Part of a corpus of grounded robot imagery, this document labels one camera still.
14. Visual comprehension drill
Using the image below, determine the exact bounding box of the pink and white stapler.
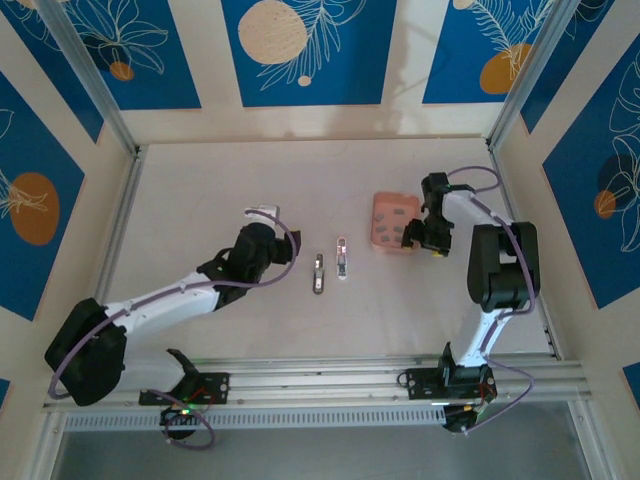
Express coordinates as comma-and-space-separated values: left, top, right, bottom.
333, 235, 351, 283

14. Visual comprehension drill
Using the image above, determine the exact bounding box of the olive and cream stapler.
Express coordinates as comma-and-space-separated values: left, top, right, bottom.
311, 252, 327, 295

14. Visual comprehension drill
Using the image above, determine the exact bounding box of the pink plastic tray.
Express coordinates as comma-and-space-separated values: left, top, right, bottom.
371, 191, 422, 257

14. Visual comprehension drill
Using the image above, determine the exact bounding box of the black controller board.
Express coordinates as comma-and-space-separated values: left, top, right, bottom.
158, 403, 202, 445
441, 402, 482, 437

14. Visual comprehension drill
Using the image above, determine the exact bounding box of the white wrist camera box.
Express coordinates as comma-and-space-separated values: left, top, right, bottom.
243, 203, 282, 219

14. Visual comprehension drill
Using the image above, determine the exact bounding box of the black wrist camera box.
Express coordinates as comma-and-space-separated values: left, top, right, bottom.
421, 172, 451, 201

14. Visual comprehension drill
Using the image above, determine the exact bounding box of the aluminium frame rail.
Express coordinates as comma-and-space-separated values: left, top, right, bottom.
93, 146, 145, 301
488, 143, 557, 360

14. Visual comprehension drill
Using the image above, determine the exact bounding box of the aluminium base extrusion rail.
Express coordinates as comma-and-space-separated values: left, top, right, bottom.
42, 355, 587, 415

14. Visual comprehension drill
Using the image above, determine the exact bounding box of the blue floral wall panel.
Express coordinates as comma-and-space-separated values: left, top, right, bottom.
9, 0, 202, 111
542, 117, 640, 310
221, 0, 390, 108
0, 72, 86, 322
519, 37, 640, 136
422, 0, 557, 105

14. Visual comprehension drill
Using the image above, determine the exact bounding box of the grey slotted cable duct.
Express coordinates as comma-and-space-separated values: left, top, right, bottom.
63, 405, 447, 434

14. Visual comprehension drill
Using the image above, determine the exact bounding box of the aluminium frame post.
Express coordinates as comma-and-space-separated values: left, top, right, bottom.
486, 0, 570, 150
37, 0, 140, 155

